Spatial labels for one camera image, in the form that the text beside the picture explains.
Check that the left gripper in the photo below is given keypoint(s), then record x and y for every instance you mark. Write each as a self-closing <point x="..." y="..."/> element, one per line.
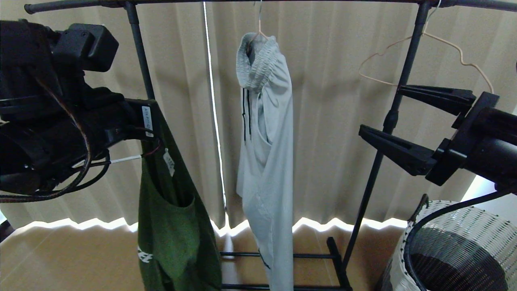
<point x="121" y="117"/>

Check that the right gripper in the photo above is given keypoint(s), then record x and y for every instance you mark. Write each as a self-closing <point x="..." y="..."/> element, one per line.
<point x="484" y="141"/>

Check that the pink clothes hanger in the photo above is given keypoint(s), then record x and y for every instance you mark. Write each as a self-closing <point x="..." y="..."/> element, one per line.
<point x="444" y="40"/>
<point x="259" y="28"/>

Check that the green garment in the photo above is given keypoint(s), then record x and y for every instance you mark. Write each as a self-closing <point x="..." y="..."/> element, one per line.
<point x="173" y="234"/>

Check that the pale grey shorts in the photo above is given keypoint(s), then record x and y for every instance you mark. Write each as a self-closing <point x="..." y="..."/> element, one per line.
<point x="270" y="161"/>

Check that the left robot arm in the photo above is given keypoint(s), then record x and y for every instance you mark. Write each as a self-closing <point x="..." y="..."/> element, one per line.
<point x="28" y="121"/>

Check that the black clothes rack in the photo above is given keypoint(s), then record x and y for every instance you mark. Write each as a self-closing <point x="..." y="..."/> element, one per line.
<point x="139" y="52"/>

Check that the white laundry basket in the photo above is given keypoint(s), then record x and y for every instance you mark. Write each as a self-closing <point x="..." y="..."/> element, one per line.
<point x="464" y="226"/>

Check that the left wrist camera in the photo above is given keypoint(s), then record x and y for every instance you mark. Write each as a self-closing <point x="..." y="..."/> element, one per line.
<point x="85" y="44"/>

